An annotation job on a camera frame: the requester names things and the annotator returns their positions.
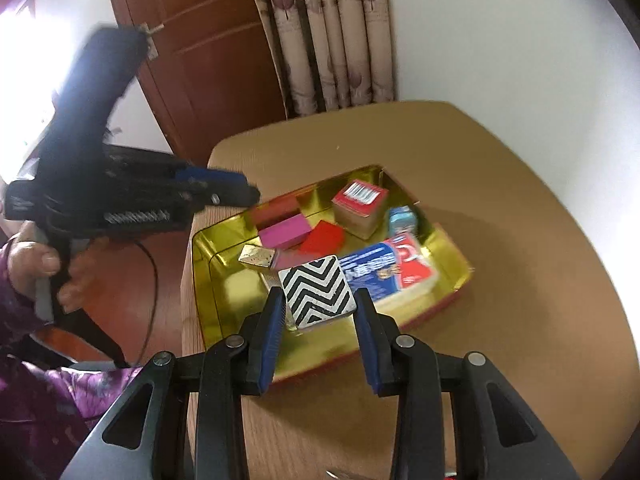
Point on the person's left hand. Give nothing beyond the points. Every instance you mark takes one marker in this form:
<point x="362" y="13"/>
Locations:
<point x="30" y="260"/>

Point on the person's left forearm purple sleeve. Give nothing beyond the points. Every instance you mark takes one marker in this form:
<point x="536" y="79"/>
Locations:
<point x="40" y="400"/>

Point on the clear floss pick box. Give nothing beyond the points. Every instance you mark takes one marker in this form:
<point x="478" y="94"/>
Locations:
<point x="385" y="267"/>

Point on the beige leaf print curtain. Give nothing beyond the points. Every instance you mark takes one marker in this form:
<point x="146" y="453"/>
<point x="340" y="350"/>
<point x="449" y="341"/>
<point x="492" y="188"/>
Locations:
<point x="325" y="35"/>

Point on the gold metal lighter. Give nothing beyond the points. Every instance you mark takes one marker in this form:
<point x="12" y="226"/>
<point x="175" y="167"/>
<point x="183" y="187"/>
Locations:
<point x="256" y="257"/>

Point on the bright window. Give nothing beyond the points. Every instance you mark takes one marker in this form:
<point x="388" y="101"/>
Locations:
<point x="25" y="60"/>

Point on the red box with barcode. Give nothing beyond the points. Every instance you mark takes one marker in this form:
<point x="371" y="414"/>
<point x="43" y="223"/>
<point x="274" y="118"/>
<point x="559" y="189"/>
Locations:
<point x="360" y="195"/>

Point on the red tin box gold inside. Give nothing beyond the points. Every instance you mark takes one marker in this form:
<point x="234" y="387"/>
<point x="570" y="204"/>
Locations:
<point x="235" y="292"/>

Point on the pink block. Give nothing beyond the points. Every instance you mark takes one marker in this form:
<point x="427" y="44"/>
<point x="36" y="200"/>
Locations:
<point x="285" y="232"/>

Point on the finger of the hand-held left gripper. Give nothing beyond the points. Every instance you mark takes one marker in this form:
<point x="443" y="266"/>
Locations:
<point x="235" y="195"/>
<point x="215" y="176"/>

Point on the dark red block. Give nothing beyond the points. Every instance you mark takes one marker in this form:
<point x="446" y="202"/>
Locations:
<point x="275" y="207"/>

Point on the brown wooden door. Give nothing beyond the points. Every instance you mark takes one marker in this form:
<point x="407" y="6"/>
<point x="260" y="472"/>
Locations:
<point x="210" y="60"/>

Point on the small blue clear container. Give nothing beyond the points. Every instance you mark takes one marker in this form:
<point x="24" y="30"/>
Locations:
<point x="402" y="220"/>

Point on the black white zigzag box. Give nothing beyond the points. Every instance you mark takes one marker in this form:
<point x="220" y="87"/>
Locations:
<point x="317" y="290"/>

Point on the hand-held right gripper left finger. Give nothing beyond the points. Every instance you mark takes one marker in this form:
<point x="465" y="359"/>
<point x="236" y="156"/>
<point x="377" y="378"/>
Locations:
<point x="272" y="340"/>

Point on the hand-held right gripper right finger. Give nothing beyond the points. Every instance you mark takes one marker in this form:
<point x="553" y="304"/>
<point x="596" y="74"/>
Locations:
<point x="372" y="355"/>

